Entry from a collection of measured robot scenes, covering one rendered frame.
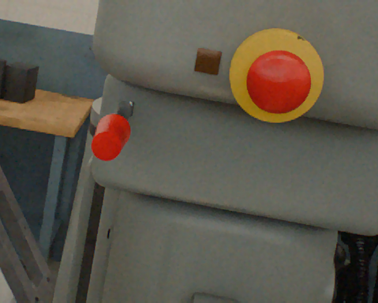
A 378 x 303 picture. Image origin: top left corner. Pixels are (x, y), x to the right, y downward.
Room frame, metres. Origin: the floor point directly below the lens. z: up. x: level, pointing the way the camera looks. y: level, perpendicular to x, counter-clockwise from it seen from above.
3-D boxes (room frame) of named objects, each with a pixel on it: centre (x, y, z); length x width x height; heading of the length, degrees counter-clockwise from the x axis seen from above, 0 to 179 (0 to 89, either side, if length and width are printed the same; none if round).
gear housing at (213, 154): (0.91, -0.10, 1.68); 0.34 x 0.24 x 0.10; 177
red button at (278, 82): (0.62, -0.09, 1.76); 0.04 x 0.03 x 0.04; 87
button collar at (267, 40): (0.64, -0.09, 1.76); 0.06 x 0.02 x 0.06; 87
